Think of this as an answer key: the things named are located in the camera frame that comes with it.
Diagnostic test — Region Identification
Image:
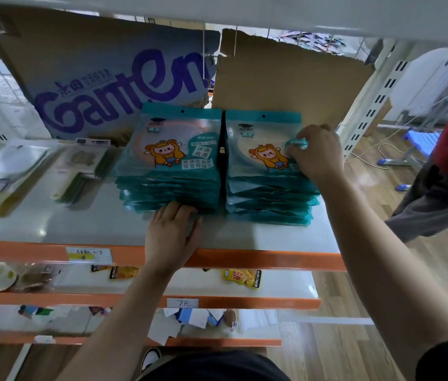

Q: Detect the person's left hand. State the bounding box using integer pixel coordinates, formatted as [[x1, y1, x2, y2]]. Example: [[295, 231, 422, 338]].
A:
[[144, 201, 204, 276]]

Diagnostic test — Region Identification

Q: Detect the person's left forearm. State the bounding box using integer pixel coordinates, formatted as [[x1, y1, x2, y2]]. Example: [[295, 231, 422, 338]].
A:
[[55, 265, 174, 381]]

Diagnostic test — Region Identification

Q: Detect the person's right forearm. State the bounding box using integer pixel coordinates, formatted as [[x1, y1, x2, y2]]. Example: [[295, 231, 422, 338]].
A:
[[318, 176, 448, 381]]

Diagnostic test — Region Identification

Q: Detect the white floor cable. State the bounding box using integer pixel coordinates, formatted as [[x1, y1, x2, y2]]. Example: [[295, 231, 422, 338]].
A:
[[350, 142, 407, 171]]

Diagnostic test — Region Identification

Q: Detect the beige hand mirror brown print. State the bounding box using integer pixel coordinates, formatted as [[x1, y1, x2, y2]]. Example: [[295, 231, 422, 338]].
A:
[[50, 138, 112, 205]]

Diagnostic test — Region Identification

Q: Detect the pile of white paper cards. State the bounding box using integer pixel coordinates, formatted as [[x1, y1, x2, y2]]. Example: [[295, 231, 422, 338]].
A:
[[146, 307, 280, 346]]

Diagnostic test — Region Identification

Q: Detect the person's black shirt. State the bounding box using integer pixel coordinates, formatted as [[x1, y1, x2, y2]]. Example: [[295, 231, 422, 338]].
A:
[[136, 339, 448, 381]]

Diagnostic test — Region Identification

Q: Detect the stack of teal packets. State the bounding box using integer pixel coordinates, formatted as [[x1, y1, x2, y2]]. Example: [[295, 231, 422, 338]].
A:
[[224, 110, 321, 226], [112, 102, 223, 214]]

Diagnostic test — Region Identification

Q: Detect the brown plastic cup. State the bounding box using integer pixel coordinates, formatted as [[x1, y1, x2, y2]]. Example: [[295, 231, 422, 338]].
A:
[[13, 265, 55, 293]]

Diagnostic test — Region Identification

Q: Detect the white wall radiator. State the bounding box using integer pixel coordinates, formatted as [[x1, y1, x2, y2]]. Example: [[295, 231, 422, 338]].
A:
[[406, 59, 448, 120]]

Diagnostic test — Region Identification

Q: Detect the blue plastic stool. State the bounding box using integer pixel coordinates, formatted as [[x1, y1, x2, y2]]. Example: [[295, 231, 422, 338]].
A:
[[376, 129, 443, 192]]

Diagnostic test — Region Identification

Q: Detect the person's white black shoe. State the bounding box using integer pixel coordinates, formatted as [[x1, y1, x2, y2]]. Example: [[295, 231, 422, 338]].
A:
[[140, 347, 164, 374]]

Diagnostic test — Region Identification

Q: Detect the cardboard sheet blue lettering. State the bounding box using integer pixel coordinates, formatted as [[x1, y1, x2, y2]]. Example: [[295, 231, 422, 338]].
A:
[[0, 5, 221, 141]]

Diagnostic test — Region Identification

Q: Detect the plain brown cardboard sheet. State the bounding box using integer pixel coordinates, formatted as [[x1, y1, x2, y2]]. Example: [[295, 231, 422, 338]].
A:
[[212, 29, 376, 130]]

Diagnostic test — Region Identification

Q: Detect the white paper price tag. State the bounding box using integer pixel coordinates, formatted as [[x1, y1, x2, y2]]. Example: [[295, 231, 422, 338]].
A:
[[166, 297, 200, 309]]

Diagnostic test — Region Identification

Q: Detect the pile of colourful cards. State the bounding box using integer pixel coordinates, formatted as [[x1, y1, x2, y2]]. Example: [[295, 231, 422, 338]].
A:
[[17, 305, 54, 317]]

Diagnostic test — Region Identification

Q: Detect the person's right hand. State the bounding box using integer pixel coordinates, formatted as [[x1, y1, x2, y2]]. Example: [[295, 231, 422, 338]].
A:
[[285, 123, 345, 186]]

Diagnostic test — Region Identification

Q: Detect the cream packaged hand mirror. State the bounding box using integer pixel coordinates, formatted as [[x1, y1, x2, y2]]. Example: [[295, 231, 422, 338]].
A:
[[0, 144, 52, 217]]

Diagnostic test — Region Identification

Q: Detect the yellow white price label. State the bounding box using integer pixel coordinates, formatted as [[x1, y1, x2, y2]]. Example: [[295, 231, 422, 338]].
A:
[[65, 246, 113, 265]]

